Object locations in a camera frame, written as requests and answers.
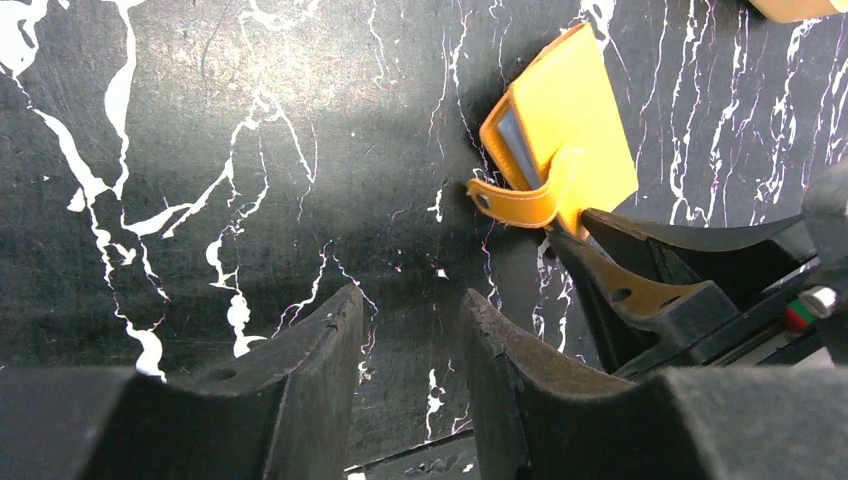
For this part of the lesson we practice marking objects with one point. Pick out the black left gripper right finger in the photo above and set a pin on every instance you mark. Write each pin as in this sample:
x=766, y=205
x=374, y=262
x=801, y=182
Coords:
x=539, y=414

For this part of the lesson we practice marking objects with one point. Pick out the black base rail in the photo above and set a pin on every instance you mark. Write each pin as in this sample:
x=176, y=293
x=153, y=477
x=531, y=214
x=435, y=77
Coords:
x=453, y=457

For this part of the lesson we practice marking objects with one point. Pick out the orange oval tray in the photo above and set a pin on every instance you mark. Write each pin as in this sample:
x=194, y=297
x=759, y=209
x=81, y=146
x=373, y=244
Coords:
x=789, y=11

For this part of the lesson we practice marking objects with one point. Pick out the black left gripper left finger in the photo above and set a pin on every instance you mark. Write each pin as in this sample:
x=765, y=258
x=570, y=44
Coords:
x=281, y=411

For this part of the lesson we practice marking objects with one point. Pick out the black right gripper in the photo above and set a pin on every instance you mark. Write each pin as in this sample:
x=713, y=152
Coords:
x=780, y=280

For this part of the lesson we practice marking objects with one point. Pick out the orange leather card holder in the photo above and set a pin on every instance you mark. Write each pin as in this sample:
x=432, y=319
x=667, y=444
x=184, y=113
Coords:
x=557, y=138

